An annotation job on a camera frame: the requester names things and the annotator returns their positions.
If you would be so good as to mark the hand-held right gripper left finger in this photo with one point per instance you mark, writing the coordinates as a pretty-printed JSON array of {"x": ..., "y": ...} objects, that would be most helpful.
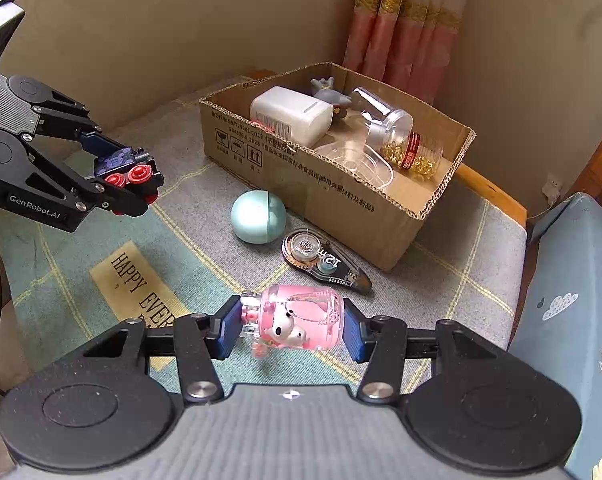
[{"x": 228, "y": 330}]

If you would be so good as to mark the clear jar with white lid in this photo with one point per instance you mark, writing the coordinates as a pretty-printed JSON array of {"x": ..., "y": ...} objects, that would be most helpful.
[{"x": 376, "y": 105}]

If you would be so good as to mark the grey toy figurine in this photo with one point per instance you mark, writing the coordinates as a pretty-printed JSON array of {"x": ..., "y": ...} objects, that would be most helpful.
[{"x": 331, "y": 97}]

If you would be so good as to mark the pink curtain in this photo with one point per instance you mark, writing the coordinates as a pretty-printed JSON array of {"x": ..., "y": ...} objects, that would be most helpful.
[{"x": 406, "y": 20}]

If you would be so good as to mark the bed with blue sheet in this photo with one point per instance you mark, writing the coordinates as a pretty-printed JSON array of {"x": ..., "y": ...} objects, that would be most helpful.
[{"x": 566, "y": 350}]

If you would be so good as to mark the wooden bench frame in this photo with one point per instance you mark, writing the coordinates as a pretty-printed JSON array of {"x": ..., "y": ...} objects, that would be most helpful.
[{"x": 491, "y": 192}]

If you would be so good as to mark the brown cardboard box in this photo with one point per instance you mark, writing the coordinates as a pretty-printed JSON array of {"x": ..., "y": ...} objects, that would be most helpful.
[{"x": 341, "y": 220}]

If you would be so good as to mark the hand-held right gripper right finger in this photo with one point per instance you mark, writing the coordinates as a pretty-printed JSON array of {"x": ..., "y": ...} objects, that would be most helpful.
[{"x": 352, "y": 332}]

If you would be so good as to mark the teal egg-shaped case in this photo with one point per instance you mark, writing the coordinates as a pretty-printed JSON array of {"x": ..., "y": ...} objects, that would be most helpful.
[{"x": 256, "y": 217}]

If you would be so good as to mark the clear correction tape dispenser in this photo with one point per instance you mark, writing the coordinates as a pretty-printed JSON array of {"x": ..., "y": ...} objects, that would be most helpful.
[{"x": 326, "y": 262}]

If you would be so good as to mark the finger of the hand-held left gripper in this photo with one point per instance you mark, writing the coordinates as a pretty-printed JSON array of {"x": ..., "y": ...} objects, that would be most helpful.
[
  {"x": 98, "y": 142},
  {"x": 106, "y": 200}
]

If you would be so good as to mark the white plastic container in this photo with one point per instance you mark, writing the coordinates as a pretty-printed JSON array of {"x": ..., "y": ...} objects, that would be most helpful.
[{"x": 286, "y": 110}]

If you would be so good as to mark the white wall outlet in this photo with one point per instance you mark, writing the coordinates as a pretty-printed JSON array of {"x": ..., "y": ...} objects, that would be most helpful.
[{"x": 552, "y": 186}]

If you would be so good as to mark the dark block toy with red wheels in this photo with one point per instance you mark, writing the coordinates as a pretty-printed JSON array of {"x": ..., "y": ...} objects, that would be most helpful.
[{"x": 116, "y": 157}]

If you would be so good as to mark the capsule bottle with silver lid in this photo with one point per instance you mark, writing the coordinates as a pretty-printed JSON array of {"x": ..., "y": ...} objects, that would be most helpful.
[{"x": 421, "y": 160}]

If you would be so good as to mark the clear square plastic container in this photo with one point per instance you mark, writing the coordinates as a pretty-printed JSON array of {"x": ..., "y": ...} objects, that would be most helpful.
[{"x": 351, "y": 160}]

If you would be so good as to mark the pink toy bottle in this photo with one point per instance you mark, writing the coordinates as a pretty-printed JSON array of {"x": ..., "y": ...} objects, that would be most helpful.
[{"x": 301, "y": 320}]

